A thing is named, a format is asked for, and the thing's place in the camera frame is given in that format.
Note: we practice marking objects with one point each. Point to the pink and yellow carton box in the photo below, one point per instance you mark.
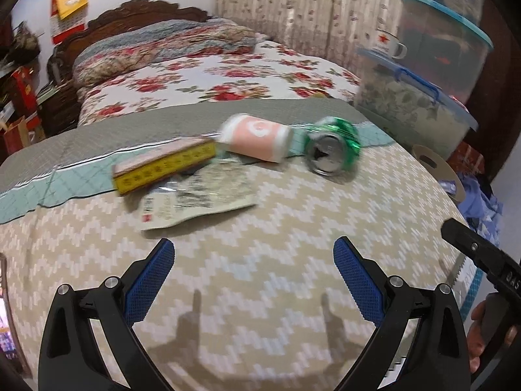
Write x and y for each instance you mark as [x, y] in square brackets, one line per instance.
[163, 167]

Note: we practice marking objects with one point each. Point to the red cardboard box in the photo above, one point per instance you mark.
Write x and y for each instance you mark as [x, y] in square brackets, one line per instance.
[26, 97]

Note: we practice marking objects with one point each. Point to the red bag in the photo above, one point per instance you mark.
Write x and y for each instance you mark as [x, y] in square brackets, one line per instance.
[468, 157]

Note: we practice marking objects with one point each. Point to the blue cloth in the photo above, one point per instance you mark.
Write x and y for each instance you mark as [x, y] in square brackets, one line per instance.
[482, 207]

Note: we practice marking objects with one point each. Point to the brown paper bag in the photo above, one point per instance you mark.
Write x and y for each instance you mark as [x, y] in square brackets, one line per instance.
[16, 136]

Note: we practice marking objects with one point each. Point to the pink white cup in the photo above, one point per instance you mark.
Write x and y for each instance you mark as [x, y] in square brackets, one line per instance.
[256, 138]

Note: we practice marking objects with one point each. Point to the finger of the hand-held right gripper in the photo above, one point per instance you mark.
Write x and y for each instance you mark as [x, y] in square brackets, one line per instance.
[466, 240]

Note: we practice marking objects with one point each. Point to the zigzag patterned tablecloth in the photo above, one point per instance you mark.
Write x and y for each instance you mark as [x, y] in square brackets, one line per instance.
[264, 232]

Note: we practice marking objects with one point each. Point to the folded patchwork quilt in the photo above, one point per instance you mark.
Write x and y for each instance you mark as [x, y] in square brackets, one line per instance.
[163, 44]

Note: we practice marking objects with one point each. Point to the carved wooden headboard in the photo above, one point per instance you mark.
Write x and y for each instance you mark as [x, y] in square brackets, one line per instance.
[134, 14]

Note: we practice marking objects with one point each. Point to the green drink can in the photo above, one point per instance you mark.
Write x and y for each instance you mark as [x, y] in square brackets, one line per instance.
[329, 150]

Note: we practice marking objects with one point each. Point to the white enamel mug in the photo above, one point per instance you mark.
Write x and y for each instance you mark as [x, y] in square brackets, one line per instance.
[386, 44]

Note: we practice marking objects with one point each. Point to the person's right hand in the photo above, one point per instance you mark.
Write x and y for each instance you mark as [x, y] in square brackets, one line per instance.
[475, 334]

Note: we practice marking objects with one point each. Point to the beige printed packet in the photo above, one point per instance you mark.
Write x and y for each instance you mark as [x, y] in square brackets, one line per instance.
[191, 203]

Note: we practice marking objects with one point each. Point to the floral bedspread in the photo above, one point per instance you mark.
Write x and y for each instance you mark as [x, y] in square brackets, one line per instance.
[228, 77]

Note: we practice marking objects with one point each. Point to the teal-lidded clear storage box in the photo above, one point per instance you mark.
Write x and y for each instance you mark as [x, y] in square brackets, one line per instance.
[443, 53]

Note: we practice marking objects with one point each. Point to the red and yellow wall calendar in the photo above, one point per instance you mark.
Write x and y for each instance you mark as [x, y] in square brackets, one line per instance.
[69, 8]

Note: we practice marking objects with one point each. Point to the dark wooden nightstand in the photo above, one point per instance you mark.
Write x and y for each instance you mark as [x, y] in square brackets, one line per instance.
[59, 108]

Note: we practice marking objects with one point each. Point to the round wooden board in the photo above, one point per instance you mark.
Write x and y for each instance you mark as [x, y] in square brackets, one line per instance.
[435, 167]

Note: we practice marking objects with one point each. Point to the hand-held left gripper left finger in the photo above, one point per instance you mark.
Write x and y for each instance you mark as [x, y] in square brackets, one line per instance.
[148, 281]

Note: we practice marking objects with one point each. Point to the beige patterned curtain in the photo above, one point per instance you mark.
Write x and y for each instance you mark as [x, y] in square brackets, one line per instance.
[305, 4]

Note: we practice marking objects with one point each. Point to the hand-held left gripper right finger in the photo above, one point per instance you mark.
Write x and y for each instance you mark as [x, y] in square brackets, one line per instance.
[358, 281]

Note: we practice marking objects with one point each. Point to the blue-lidded clear storage box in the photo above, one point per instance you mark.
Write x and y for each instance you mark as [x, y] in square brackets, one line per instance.
[407, 106]

